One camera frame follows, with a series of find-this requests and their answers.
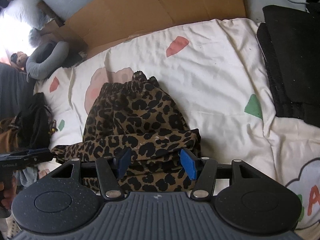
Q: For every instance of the white cartoon bear bedsheet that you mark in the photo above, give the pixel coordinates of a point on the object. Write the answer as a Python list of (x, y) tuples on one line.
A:
[(215, 72)]

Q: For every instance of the black folded clothes stack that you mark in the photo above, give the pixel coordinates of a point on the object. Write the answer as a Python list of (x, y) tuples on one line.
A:
[(289, 41)]

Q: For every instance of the plush bear toy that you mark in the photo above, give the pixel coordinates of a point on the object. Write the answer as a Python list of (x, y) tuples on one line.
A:
[(18, 60)]

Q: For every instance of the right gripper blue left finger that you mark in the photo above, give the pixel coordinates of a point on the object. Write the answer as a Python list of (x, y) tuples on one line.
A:
[(109, 171)]

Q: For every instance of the brown cardboard sheet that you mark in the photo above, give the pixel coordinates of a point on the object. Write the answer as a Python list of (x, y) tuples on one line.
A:
[(105, 23)]

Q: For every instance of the person's left hand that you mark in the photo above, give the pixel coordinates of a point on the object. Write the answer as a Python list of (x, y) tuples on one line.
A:
[(9, 194)]

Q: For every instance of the leopard print garment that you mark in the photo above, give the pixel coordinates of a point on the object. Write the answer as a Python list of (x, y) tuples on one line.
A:
[(141, 116)]

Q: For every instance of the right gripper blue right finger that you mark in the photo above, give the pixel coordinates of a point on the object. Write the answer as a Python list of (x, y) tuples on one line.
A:
[(203, 171)]

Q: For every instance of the grey U-shaped neck pillow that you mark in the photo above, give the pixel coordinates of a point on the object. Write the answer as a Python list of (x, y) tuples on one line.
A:
[(46, 59)]

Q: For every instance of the black clothes pile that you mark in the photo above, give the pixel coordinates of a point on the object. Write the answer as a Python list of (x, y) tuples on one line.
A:
[(36, 124)]

